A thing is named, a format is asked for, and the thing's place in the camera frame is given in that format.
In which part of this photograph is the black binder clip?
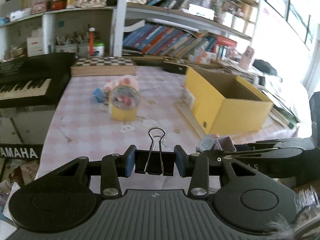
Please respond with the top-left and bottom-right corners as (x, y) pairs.
(135, 127), (176, 177)

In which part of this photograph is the blue eraser block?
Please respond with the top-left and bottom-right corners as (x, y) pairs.
(93, 88), (108, 103)

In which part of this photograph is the pink plush toy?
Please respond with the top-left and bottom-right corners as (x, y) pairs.
(103, 75), (139, 96)

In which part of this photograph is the pink checkered tablecloth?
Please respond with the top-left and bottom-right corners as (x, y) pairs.
(37, 67), (295, 176)

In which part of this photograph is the yellow cardboard box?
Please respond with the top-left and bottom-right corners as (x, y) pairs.
(183, 67), (273, 135)

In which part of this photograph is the wooden chess board box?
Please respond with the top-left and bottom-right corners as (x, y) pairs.
(71, 57), (136, 77)

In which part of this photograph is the black Yamaha keyboard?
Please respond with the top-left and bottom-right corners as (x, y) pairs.
(1, 53), (76, 109)

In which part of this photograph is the red glue bottle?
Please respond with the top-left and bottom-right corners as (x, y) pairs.
(88, 27), (95, 56)

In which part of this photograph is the white bookshelf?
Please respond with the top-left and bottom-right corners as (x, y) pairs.
(1, 0), (259, 60)

